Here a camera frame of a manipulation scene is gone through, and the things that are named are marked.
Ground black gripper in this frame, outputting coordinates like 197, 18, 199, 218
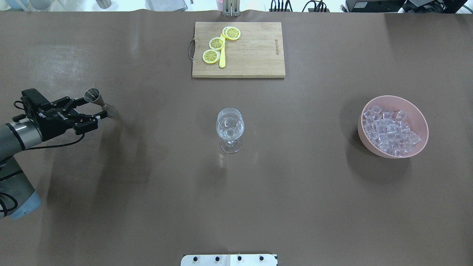
21, 89, 110, 141

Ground steel double jigger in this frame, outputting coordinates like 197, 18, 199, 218
84, 88, 118, 117

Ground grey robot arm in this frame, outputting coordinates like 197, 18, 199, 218
0, 88, 117, 219

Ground clear wine glass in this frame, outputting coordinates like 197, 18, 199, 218
216, 108, 245, 154

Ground pile of clear ice cubes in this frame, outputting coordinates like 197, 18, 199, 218
361, 105, 422, 158

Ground yellow plastic knife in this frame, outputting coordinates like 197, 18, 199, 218
218, 33, 226, 69

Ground middle lemon slice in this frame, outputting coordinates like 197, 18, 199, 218
208, 37, 226, 51

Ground far lemon slice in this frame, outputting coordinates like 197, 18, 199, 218
222, 26, 241, 40

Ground wooden cutting board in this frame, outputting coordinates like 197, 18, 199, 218
191, 22, 286, 79

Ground pink plastic bowl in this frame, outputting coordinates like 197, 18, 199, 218
357, 95, 429, 159

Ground lemon slice near handle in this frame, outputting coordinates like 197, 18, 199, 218
202, 49, 220, 64

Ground aluminium frame post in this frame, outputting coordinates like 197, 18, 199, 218
222, 0, 241, 17

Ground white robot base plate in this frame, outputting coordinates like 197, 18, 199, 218
180, 254, 279, 266

